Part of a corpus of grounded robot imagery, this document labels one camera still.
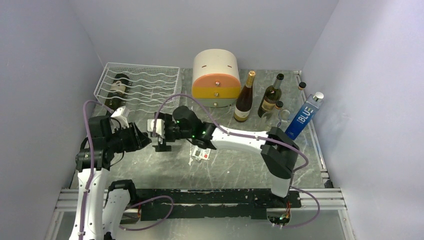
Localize dark green wine bottle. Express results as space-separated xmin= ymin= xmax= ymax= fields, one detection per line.
xmin=257 ymin=73 xmax=285 ymax=118

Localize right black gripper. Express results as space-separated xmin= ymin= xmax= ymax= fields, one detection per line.
xmin=154 ymin=112 xmax=194 ymax=152

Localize blue clear square bottle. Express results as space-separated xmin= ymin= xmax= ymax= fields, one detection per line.
xmin=285 ymin=92 xmax=324 ymax=140

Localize clear glass bottle black cap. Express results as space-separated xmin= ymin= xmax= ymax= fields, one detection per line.
xmin=279 ymin=81 xmax=307 ymax=123

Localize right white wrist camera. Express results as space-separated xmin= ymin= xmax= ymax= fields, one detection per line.
xmin=147 ymin=118 xmax=165 ymax=138

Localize clear bottle black-gold label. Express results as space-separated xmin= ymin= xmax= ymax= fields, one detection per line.
xmin=154 ymin=127 xmax=170 ymax=152

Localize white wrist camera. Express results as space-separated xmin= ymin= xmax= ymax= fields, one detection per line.
xmin=111 ymin=106 xmax=130 ymax=128
xmin=147 ymin=118 xmax=165 ymax=138

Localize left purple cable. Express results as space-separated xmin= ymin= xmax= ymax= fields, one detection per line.
xmin=77 ymin=99 xmax=175 ymax=240

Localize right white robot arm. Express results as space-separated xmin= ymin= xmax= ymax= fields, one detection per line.
xmin=147 ymin=106 xmax=300 ymax=207

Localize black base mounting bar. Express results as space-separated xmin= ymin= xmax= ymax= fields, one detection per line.
xmin=121 ymin=188 xmax=302 ymax=224

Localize cream drawer cabinet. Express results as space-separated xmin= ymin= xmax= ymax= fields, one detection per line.
xmin=191 ymin=48 xmax=241 ymax=108

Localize clear bottle cream label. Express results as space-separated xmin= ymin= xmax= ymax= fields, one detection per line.
xmin=262 ymin=100 xmax=284 ymax=130

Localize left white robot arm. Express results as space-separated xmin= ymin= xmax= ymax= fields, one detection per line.
xmin=69 ymin=115 xmax=152 ymax=240

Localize dark green lower-rack bottle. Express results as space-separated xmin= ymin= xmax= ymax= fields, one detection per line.
xmin=104 ymin=73 xmax=130 ymax=111

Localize white wire wine rack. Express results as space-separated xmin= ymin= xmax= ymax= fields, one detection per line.
xmin=94 ymin=62 xmax=182 ymax=121

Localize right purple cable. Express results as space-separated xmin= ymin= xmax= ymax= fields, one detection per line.
xmin=151 ymin=93 xmax=322 ymax=229

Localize purple cable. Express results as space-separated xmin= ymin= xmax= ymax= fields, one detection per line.
xmin=151 ymin=93 xmax=322 ymax=229
xmin=77 ymin=99 xmax=175 ymax=240

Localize dark red wine bottle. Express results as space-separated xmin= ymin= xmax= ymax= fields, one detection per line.
xmin=233 ymin=70 xmax=256 ymax=123

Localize ruler set plastic package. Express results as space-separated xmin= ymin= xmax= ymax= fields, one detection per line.
xmin=190 ymin=145 xmax=211 ymax=162

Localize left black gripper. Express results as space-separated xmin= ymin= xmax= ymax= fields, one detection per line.
xmin=106 ymin=121 xmax=152 ymax=153

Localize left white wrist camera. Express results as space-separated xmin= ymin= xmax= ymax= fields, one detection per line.
xmin=111 ymin=106 xmax=130 ymax=128

